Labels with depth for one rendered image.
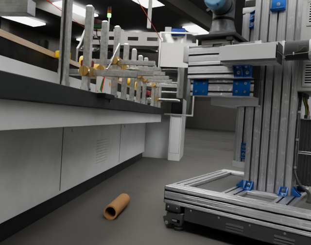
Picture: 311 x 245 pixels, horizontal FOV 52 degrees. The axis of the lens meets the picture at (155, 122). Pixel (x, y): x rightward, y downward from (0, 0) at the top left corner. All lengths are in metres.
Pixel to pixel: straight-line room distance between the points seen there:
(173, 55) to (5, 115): 3.53
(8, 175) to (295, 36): 1.53
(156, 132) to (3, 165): 3.27
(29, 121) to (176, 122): 3.30
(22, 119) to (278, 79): 1.27
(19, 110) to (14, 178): 0.48
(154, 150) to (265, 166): 2.91
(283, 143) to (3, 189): 1.36
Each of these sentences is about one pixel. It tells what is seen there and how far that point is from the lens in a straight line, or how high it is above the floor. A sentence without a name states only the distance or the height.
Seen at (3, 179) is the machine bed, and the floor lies 0.29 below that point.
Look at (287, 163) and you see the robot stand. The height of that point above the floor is 0.40.
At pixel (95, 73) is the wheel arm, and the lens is 1.72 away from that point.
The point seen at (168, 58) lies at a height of 1.39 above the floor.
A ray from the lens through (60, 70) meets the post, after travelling 1.46.
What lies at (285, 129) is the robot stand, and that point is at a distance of 1.79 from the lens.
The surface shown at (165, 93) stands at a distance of 4.39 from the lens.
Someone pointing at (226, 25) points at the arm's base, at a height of 1.09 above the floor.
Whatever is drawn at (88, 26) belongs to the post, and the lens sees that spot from 1.73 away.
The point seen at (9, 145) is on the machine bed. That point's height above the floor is 0.43.
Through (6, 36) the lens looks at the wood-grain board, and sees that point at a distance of 1.48.
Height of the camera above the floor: 0.60
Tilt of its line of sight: 1 degrees down
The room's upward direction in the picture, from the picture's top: 4 degrees clockwise
